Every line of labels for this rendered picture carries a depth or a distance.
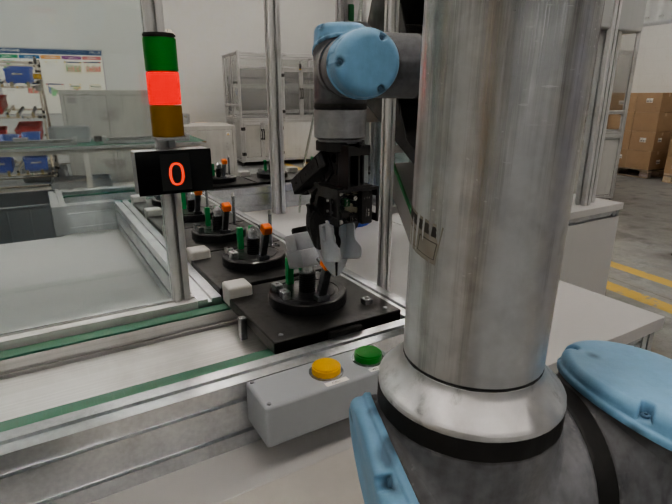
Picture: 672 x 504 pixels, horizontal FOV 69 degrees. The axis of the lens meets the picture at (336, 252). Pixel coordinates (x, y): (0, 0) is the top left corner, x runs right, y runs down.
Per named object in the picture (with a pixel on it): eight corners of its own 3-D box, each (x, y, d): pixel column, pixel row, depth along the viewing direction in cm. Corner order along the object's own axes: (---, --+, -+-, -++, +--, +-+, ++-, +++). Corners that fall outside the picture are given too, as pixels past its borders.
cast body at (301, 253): (326, 262, 86) (318, 223, 86) (303, 267, 84) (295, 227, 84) (305, 265, 93) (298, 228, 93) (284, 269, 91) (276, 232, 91)
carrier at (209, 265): (327, 276, 107) (327, 219, 103) (220, 298, 95) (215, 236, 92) (280, 247, 127) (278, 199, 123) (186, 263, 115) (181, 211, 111)
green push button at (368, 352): (387, 366, 71) (387, 353, 71) (364, 373, 69) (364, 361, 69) (371, 354, 75) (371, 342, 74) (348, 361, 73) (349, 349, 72)
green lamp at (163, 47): (182, 71, 77) (179, 37, 76) (149, 70, 75) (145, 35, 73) (174, 72, 81) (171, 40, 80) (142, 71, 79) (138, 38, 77)
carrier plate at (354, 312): (400, 319, 86) (401, 308, 86) (274, 355, 75) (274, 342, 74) (331, 278, 106) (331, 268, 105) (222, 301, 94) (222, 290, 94)
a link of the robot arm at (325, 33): (316, 19, 62) (307, 27, 70) (317, 110, 65) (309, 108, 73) (377, 20, 63) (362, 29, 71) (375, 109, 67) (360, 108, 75)
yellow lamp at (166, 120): (188, 136, 80) (185, 105, 79) (156, 137, 78) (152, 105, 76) (180, 134, 84) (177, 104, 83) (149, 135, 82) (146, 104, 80)
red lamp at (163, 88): (185, 104, 79) (182, 71, 77) (152, 104, 76) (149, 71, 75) (177, 104, 83) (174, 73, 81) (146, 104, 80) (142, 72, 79)
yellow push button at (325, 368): (346, 379, 68) (346, 366, 67) (320, 388, 66) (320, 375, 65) (331, 366, 71) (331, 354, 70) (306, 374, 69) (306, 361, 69)
